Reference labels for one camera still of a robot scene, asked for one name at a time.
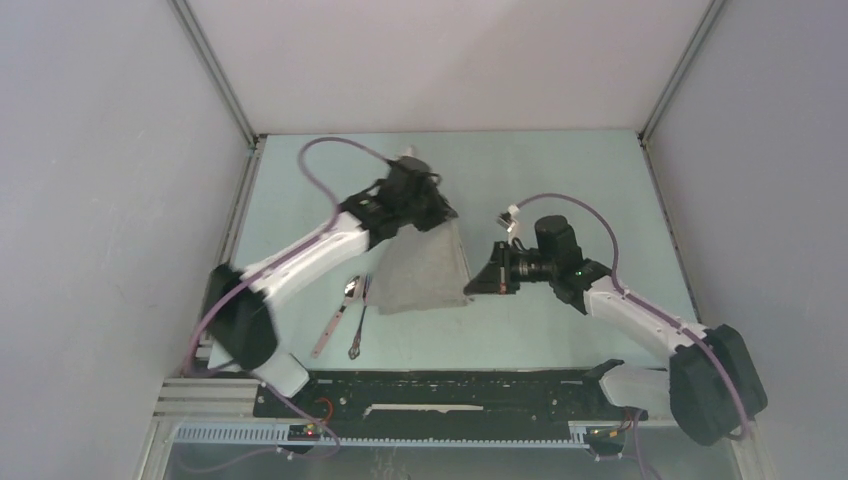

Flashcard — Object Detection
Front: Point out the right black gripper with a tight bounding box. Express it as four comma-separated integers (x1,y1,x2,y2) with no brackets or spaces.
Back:
464,243,556,297

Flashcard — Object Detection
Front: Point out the grey cloth napkin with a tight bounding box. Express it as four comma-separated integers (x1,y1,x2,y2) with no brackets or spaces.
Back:
368,219,470,315

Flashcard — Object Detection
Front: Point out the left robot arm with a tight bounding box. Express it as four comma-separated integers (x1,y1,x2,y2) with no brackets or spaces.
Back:
202,156,457,417

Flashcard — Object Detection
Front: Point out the iridescent fork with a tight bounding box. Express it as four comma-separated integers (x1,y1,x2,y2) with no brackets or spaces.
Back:
348,274,373,360

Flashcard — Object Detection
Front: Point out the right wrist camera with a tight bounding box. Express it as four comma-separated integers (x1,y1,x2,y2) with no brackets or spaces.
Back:
496,204,520,233

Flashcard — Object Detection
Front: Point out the silver spoon pink handle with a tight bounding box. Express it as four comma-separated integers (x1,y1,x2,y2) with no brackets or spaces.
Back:
311,275,365,359

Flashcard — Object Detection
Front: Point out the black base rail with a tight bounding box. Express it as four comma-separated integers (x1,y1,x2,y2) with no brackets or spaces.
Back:
253,369,635,439

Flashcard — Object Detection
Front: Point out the white cable duct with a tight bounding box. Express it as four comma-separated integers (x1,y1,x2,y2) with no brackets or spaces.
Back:
173,422,601,449

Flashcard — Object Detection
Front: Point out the left aluminium frame post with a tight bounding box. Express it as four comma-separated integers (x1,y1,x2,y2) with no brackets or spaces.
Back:
167,0,258,148

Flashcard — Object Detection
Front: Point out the aluminium frame post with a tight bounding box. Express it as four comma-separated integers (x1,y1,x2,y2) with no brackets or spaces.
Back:
167,0,258,148
639,0,729,145

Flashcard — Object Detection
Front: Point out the right aluminium frame post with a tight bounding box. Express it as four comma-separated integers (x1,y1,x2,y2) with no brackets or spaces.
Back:
639,0,729,145

